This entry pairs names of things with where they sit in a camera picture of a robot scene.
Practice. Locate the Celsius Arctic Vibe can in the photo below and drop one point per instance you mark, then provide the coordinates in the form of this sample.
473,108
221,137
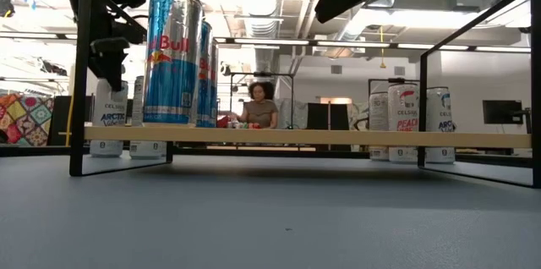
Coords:
137,104
439,108
110,110

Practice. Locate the black table frame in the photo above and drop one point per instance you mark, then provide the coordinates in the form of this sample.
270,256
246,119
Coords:
274,153

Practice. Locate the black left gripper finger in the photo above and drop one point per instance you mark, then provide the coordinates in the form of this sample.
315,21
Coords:
107,64

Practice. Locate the person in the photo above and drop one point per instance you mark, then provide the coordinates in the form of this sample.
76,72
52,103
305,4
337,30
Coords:
260,112

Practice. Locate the wooden shelf with black frame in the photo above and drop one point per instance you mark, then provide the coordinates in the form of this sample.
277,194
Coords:
338,137

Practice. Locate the black wall monitor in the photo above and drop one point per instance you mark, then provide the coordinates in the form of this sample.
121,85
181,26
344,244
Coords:
502,111

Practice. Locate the colourful patchwork quilt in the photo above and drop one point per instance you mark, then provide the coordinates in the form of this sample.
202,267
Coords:
25,110

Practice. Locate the vial at top right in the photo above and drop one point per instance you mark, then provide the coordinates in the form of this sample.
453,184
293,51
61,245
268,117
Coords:
378,112

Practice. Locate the Celsius Peach Vibe can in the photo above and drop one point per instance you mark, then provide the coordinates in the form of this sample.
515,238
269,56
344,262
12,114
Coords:
403,108

